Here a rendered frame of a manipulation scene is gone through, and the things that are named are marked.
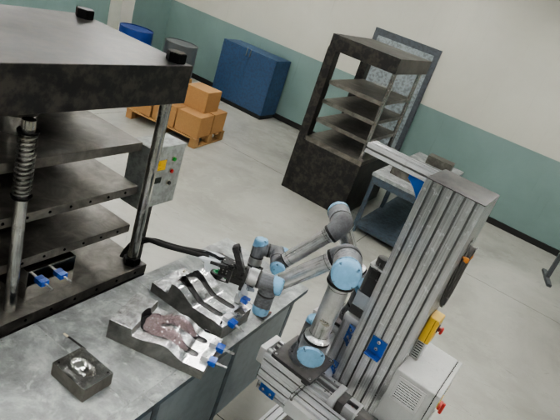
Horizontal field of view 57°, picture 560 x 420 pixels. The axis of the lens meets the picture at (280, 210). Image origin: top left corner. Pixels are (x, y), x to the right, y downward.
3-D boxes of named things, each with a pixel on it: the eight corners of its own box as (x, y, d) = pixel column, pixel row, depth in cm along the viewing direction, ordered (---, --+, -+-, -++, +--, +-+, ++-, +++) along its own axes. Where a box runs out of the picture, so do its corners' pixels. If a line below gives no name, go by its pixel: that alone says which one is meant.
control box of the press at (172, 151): (144, 330, 372) (190, 145, 312) (112, 348, 347) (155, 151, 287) (122, 314, 380) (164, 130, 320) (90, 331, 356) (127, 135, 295)
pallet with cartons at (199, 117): (222, 139, 786) (235, 92, 756) (192, 149, 715) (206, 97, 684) (158, 110, 817) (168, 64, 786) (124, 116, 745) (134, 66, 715)
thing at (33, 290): (71, 282, 274) (76, 255, 267) (24, 301, 252) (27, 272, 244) (13, 237, 293) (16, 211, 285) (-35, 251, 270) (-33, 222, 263)
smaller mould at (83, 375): (111, 384, 222) (113, 372, 219) (82, 402, 209) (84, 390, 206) (80, 357, 229) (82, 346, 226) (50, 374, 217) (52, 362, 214)
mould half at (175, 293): (247, 321, 288) (253, 302, 283) (218, 341, 267) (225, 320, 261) (181, 275, 307) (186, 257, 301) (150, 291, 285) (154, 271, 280)
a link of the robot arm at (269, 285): (277, 302, 210) (284, 285, 206) (252, 292, 210) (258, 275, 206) (281, 292, 217) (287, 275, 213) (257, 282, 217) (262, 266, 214)
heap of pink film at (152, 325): (199, 332, 259) (203, 321, 256) (185, 354, 243) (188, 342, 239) (153, 312, 262) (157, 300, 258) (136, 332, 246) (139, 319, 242)
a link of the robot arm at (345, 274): (322, 353, 229) (367, 252, 207) (318, 376, 216) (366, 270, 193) (297, 343, 230) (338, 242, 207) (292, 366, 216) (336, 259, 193)
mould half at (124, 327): (220, 347, 263) (226, 331, 258) (200, 380, 239) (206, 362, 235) (133, 308, 269) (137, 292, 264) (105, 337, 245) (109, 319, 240)
